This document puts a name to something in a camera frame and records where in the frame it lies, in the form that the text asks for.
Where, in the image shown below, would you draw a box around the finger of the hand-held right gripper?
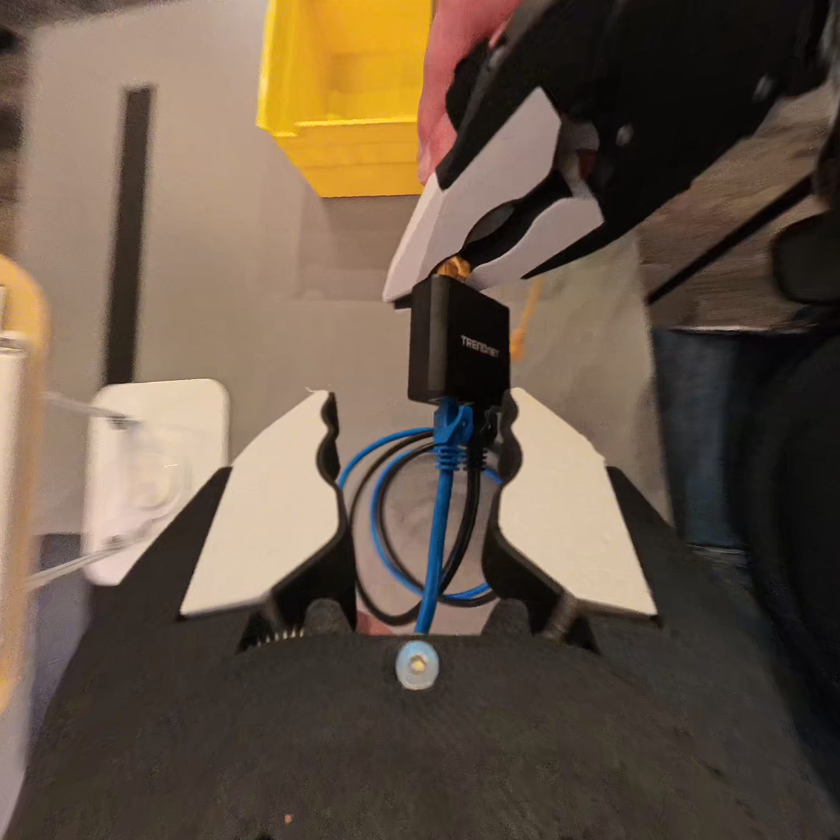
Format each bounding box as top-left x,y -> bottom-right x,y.
382,87 -> 565,304
466,167 -> 606,291

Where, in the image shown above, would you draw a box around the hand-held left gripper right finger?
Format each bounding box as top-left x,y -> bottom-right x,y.
484,387 -> 659,637

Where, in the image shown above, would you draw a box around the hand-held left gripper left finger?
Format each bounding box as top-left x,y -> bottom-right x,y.
178,387 -> 358,621

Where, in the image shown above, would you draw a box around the orange ethernet cable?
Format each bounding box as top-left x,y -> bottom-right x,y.
433,257 -> 547,363

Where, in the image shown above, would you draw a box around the black cable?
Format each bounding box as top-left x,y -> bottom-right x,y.
346,403 -> 503,626

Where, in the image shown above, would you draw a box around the black network adapter box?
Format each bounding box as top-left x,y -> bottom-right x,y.
407,276 -> 511,403

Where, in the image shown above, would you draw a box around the yellow plastic bin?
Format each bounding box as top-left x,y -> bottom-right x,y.
256,0 -> 439,198

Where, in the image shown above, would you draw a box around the blue ethernet cable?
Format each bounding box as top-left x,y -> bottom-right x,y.
338,395 -> 503,636

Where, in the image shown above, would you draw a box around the person's right hand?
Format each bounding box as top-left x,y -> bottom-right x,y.
417,0 -> 521,186

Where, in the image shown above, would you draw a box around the person's leg in jeans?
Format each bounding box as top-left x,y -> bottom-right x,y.
653,328 -> 756,549

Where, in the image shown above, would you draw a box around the black tape strip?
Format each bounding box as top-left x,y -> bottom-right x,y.
105,85 -> 156,388

